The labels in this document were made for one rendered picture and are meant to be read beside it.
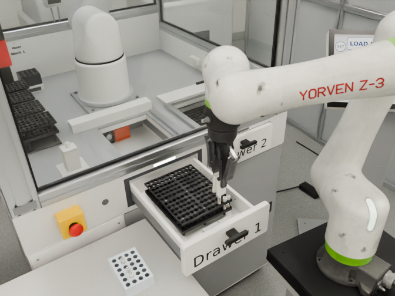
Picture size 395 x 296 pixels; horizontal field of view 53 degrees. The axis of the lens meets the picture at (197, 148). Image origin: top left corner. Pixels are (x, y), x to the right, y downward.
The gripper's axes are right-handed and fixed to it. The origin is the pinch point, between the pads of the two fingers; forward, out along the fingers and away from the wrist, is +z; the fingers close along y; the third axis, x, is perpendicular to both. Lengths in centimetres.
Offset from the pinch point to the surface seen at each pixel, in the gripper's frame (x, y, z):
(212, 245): -9.9, 11.4, 8.6
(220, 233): -7.4, 11.2, 5.5
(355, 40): 80, -24, -18
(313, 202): 109, -44, 100
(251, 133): 30.3, -21.9, 6.2
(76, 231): -38.3, -14.1, 10.3
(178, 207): -10.7, -4.9, 7.8
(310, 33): 166, -121, 25
